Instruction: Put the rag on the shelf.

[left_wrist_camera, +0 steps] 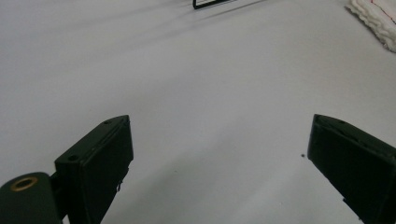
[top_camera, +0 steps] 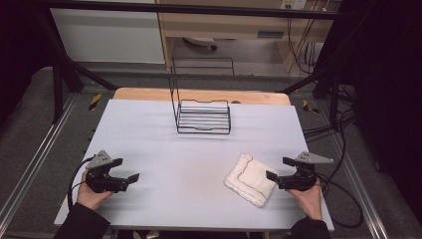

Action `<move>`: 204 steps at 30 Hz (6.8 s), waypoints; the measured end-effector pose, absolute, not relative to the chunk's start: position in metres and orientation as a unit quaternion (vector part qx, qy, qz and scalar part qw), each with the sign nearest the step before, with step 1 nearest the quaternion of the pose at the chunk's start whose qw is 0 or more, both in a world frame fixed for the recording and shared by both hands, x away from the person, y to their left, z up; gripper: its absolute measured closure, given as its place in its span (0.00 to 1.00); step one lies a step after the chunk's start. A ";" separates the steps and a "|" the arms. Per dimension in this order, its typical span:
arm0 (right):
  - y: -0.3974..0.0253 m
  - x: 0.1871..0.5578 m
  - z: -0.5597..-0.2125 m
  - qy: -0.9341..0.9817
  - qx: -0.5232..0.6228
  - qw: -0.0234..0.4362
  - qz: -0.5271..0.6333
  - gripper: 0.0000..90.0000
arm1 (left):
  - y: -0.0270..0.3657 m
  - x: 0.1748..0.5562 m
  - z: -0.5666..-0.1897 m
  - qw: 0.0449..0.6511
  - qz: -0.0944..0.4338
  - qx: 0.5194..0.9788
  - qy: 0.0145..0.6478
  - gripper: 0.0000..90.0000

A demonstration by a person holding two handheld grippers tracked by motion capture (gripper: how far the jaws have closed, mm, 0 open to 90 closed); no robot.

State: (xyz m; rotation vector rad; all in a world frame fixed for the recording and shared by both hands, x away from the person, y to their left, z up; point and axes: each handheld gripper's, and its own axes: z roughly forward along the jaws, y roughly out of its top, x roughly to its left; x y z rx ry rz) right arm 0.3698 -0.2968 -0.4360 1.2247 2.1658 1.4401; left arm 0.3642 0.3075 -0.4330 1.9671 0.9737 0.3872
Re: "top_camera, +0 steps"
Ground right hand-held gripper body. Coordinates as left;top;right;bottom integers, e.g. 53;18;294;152
276;150;334;192

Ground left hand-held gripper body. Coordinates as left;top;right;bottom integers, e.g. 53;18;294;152
85;149;129;194

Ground white towel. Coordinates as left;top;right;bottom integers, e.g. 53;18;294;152
224;152;280;209

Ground person's left hand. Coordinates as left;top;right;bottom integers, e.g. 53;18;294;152
76;169;114;211

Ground person's right hand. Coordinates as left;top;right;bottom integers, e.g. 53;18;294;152
286;178;324;221

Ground black curtain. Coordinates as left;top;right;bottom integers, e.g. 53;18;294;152
322;0;422;227
0;0;56;127

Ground white cabinet panel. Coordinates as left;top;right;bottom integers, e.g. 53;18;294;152
49;7;166;65

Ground white chair base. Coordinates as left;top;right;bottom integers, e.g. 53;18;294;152
183;36;219;52

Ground wooden desk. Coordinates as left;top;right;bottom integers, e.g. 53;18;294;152
154;0;342;72

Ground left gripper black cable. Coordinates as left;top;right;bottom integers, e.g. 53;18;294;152
67;155;97;211

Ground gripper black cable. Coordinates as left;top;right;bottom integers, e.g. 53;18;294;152
317;172;364;229
67;155;97;211

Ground bundle of black floor cables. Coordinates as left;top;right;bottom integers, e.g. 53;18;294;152
302;84;357;143

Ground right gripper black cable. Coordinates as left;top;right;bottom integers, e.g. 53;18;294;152
317;172;364;229

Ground aluminium floor rail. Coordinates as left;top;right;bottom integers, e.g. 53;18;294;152
329;130;391;239
0;94;81;230

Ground black metal frame stand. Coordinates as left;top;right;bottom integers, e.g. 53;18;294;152
36;13;118;124
280;63;342;128

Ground black wire rack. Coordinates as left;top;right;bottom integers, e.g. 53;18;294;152
168;57;236;135

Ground hanging cables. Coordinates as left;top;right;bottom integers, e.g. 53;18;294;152
286;16;319;77

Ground white wall socket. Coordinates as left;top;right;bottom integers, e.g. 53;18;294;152
279;0;309;11

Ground black metal frame bar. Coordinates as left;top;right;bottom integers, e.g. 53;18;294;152
33;0;346;20

